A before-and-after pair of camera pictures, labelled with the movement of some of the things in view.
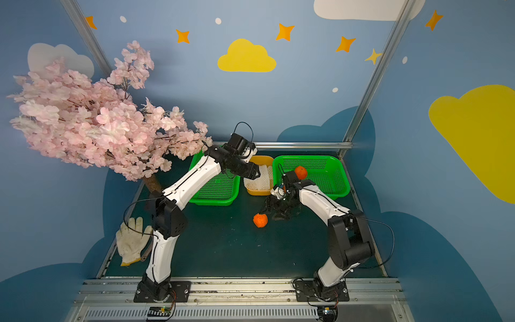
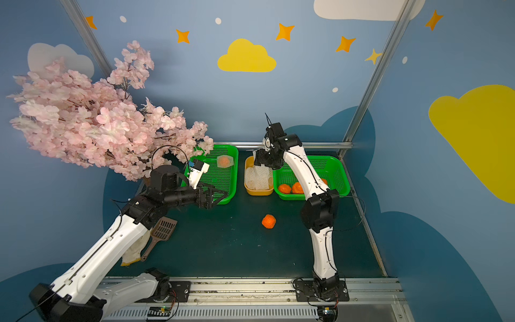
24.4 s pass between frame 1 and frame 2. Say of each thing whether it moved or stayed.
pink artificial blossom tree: stayed
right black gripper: moved
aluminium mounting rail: stayed
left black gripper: moved
